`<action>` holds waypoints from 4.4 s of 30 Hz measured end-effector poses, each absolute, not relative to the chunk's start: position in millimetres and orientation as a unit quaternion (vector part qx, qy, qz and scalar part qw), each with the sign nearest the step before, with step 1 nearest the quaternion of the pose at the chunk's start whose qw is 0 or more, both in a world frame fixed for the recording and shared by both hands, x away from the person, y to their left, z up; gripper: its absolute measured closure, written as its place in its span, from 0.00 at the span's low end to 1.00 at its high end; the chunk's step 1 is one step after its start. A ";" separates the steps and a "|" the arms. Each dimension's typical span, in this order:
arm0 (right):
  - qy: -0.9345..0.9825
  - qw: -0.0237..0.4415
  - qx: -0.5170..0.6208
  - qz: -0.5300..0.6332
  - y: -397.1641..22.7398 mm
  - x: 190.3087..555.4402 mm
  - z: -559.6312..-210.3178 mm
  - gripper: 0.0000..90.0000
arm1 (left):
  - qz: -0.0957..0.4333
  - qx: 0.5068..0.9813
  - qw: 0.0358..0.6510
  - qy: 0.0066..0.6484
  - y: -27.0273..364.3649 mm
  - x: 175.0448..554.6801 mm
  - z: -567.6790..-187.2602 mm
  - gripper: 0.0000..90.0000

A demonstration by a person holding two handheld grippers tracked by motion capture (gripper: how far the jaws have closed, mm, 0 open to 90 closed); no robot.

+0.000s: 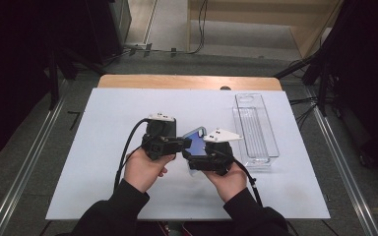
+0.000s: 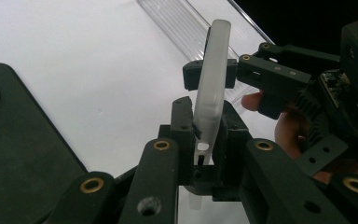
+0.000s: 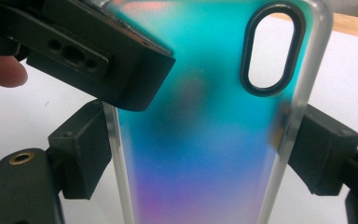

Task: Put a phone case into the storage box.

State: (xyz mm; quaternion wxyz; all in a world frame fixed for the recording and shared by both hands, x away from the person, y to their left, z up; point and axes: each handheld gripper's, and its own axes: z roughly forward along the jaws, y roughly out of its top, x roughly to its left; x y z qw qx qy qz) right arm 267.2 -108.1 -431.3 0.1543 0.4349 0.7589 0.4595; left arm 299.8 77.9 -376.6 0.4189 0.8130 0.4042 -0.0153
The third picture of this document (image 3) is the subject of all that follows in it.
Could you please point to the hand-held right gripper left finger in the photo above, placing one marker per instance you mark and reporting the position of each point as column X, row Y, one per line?
column 77, row 149

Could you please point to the iridescent phone case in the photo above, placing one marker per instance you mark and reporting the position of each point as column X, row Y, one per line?
column 199, row 171

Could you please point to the wooden table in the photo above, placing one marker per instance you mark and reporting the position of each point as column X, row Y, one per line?
column 354, row 26

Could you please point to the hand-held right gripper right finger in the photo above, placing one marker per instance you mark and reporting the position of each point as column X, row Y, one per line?
column 323, row 152

